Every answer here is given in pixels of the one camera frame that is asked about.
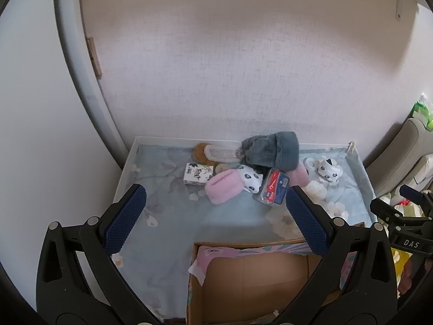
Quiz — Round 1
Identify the white patterned tissue pack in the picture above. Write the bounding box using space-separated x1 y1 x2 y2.
183 162 215 187

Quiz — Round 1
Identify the gray plush slipper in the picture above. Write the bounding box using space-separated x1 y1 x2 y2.
241 131 301 171

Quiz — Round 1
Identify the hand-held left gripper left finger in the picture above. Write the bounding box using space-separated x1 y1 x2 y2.
36 183 147 312

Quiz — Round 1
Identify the beige cushion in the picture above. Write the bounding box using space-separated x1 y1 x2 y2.
409 154 433 184

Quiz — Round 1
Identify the blue floral tablecloth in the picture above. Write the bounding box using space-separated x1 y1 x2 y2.
111 142 373 322

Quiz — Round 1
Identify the white spotted sock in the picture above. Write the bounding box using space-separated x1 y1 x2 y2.
237 164 264 193
316 156 342 186

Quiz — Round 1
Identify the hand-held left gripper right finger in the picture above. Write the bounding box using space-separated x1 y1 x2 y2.
286 185 398 312

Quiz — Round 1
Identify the wooden block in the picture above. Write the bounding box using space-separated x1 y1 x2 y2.
87 37 103 77

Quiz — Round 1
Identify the pink plush slipper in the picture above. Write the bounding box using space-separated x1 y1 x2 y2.
206 170 245 205
289 162 309 187

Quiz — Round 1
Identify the green wipes pack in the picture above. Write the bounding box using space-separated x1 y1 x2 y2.
411 95 433 126

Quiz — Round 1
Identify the white desktop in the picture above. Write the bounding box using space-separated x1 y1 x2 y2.
113 136 368 207

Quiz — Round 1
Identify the gray door frame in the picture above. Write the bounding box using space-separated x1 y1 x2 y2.
52 0 129 170

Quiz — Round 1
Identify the beige sofa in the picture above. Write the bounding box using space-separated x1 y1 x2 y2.
365 117 433 197

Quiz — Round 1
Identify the clear plastic bottle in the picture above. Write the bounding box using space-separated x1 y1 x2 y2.
207 145 244 163

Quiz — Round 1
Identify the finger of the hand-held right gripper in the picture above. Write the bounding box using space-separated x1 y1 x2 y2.
400 184 433 209
370 198 406 226

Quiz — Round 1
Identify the clear floss pick box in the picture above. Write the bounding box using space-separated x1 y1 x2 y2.
253 167 291 206

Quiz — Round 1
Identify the white wall bracket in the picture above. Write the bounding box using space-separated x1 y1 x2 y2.
394 0 415 19

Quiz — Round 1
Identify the cardboard box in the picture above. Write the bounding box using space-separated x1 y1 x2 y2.
186 222 366 325

